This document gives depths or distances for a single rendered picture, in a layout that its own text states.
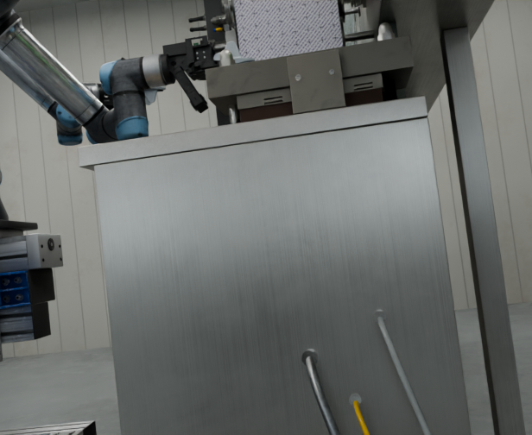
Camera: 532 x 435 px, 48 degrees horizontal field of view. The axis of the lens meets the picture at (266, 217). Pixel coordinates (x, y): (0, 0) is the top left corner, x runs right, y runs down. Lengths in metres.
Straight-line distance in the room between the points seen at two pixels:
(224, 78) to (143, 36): 4.45
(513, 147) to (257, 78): 4.33
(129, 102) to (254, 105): 0.36
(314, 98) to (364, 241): 0.29
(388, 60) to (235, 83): 0.30
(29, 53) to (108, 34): 4.25
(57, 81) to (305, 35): 0.59
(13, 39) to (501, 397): 1.39
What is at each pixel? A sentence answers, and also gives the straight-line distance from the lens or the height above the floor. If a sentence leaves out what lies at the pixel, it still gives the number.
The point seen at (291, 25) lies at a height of 1.16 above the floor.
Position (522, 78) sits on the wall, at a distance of 5.53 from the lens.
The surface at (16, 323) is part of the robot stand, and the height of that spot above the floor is 0.55.
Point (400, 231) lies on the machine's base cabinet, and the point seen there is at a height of 0.66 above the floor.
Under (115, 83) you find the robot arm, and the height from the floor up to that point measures 1.09.
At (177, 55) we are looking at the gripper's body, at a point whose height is 1.13.
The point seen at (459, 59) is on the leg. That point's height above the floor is 1.06.
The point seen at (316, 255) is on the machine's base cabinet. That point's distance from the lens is 1.07.
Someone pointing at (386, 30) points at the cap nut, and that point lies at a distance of 1.22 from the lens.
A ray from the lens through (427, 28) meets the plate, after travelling 1.53.
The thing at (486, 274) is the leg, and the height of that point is 0.54.
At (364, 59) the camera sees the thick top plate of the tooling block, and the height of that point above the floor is 1.00.
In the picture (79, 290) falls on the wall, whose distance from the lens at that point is 5.53.
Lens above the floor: 0.65
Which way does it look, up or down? 3 degrees up
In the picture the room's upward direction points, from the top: 7 degrees counter-clockwise
